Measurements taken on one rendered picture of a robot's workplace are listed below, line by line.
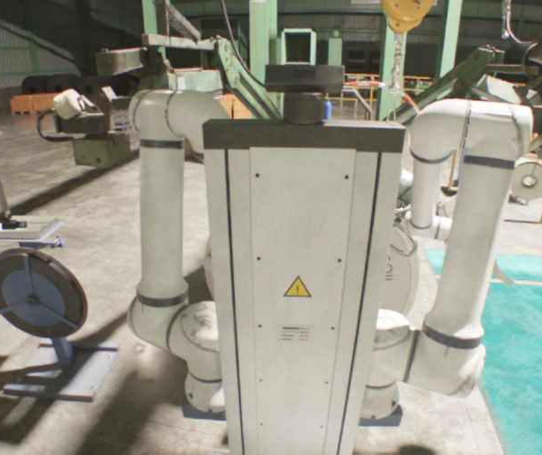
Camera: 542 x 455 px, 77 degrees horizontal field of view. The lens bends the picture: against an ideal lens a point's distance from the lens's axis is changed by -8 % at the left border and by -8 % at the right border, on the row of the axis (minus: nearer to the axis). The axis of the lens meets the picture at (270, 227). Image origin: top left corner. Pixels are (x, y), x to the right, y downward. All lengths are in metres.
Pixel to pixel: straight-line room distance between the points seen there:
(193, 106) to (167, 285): 0.49
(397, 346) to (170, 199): 0.70
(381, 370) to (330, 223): 0.50
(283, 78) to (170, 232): 0.55
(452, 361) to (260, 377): 0.47
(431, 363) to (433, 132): 0.57
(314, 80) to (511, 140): 0.49
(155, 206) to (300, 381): 0.57
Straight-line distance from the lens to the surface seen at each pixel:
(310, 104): 0.61
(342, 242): 0.70
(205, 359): 1.04
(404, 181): 1.66
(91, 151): 1.78
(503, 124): 0.94
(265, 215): 0.67
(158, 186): 0.99
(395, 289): 2.08
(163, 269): 1.05
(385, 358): 1.03
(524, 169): 1.79
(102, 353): 2.93
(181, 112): 0.91
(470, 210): 0.93
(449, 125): 0.93
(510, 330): 3.42
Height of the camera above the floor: 1.87
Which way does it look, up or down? 25 degrees down
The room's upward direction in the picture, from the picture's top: straight up
